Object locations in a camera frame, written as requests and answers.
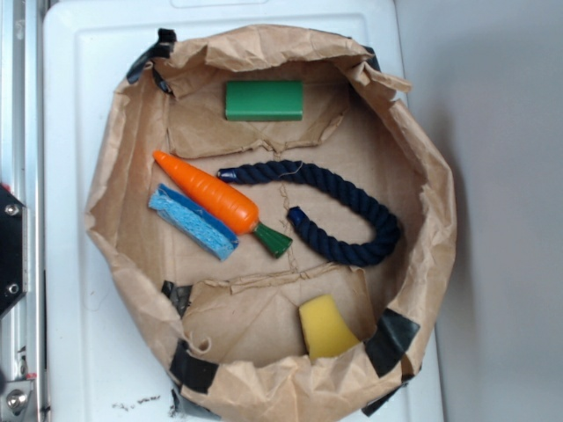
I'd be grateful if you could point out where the dark blue rope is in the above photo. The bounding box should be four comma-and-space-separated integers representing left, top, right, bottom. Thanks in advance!
216, 159, 402, 267

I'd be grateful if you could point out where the brown paper bag container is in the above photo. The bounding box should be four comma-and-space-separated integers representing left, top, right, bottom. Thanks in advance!
85, 25, 457, 421

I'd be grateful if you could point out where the orange toy carrot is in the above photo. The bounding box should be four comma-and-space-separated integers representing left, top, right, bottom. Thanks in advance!
152, 150, 292, 258

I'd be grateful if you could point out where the blue sponge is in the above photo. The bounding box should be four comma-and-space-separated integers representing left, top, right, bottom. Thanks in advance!
149, 184, 239, 261

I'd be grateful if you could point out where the green wooden block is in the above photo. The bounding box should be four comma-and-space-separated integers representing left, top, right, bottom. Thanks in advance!
225, 81, 303, 121

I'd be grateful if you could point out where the yellow sponge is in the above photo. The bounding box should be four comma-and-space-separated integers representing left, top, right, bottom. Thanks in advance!
298, 295, 360, 360

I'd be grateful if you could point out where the white plastic tray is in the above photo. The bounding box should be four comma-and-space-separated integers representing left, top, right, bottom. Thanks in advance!
42, 0, 446, 422

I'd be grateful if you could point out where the black mounting bracket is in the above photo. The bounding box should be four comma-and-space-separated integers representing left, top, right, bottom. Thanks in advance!
0, 184, 26, 317

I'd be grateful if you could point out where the aluminium frame rail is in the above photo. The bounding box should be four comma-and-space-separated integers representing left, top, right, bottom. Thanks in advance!
1, 1, 50, 421

